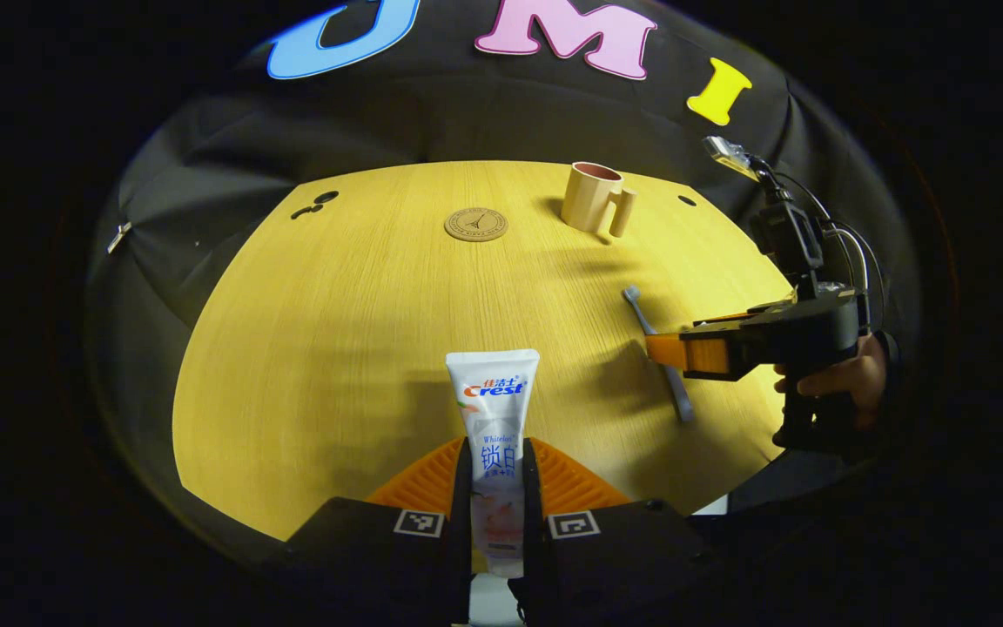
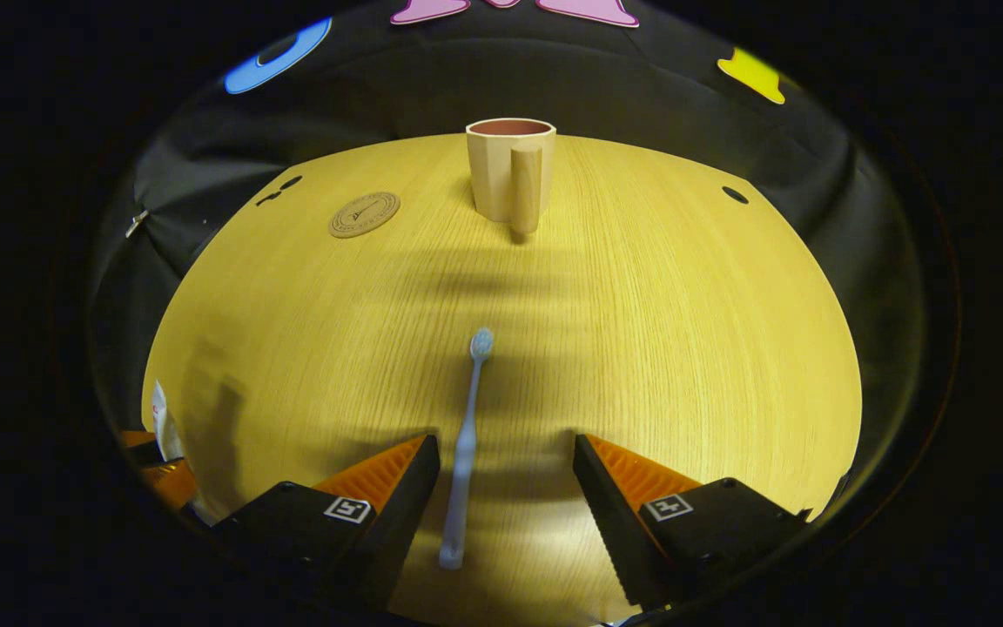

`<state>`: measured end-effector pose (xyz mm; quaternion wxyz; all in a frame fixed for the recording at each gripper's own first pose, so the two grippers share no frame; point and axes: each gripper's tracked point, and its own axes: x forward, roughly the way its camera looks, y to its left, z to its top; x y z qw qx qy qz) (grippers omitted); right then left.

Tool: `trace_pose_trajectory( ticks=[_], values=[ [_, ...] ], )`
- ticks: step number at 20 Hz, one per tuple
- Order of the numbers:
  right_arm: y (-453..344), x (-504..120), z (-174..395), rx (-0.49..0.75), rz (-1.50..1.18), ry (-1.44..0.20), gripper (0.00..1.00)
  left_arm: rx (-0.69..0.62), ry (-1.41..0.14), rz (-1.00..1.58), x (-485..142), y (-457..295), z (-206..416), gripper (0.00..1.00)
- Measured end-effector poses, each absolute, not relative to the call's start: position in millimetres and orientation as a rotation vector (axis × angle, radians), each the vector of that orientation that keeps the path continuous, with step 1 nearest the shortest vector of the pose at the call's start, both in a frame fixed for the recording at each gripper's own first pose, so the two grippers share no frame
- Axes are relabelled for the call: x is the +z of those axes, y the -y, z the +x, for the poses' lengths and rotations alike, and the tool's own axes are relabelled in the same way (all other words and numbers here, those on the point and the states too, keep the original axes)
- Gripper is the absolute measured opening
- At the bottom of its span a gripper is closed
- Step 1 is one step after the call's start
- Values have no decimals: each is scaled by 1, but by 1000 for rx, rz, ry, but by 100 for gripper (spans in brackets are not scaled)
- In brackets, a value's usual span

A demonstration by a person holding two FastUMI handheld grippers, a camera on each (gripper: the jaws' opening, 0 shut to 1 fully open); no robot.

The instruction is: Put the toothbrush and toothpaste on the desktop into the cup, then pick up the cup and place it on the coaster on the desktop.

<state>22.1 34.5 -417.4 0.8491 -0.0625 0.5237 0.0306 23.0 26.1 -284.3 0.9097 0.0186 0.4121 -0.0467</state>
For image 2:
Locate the wooden desktop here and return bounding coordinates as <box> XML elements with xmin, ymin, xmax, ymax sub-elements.
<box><xmin>140</xmin><ymin>131</ymin><xmax>864</xmax><ymax>627</ymax></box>

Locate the beige cup with handle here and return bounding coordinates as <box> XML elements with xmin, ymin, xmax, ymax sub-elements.
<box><xmin>465</xmin><ymin>118</ymin><xmax>557</xmax><ymax>236</ymax></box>

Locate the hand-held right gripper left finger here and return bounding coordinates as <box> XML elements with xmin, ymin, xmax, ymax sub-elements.
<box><xmin>210</xmin><ymin>433</ymin><xmax>441</xmax><ymax>610</ymax></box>

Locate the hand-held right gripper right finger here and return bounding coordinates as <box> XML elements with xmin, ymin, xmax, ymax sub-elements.
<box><xmin>573</xmin><ymin>433</ymin><xmax>811</xmax><ymax>610</ymax></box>

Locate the round brown coaster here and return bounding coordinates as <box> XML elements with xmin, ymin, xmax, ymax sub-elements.
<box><xmin>328</xmin><ymin>191</ymin><xmax>401</xmax><ymax>239</ymax></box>

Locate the white toothpaste tube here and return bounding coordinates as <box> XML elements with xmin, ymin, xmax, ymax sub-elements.
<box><xmin>150</xmin><ymin>380</ymin><xmax>186</xmax><ymax>462</ymax></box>

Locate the white toothbrush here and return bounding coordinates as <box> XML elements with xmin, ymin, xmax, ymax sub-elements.
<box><xmin>438</xmin><ymin>327</ymin><xmax>495</xmax><ymax>571</ymax></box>

